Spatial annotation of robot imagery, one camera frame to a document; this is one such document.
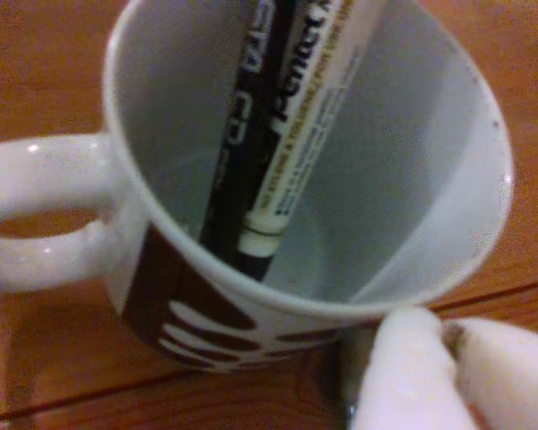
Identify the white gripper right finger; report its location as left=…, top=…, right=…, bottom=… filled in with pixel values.
left=443, top=318, right=538, bottom=430

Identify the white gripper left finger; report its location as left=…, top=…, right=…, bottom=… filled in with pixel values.
left=353, top=307, right=476, bottom=430

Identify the white marker black cap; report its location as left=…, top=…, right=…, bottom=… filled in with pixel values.
left=236, top=0, right=380, bottom=283

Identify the black pen red end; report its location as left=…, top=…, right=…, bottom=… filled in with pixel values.
left=199, top=0, right=299, bottom=270

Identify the white mug green blue pattern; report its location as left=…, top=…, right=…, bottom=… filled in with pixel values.
left=0, top=0, right=516, bottom=373

